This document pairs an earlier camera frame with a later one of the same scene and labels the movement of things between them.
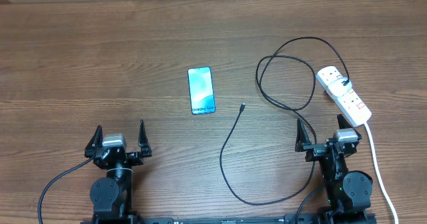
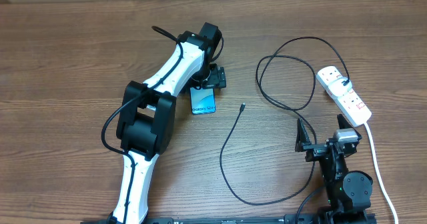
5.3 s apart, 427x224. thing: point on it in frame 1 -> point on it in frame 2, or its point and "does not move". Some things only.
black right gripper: [315, 150] does not move
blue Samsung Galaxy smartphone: [201, 91] does not move
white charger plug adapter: [337, 89] does not move
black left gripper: [136, 158] -> [217, 76]
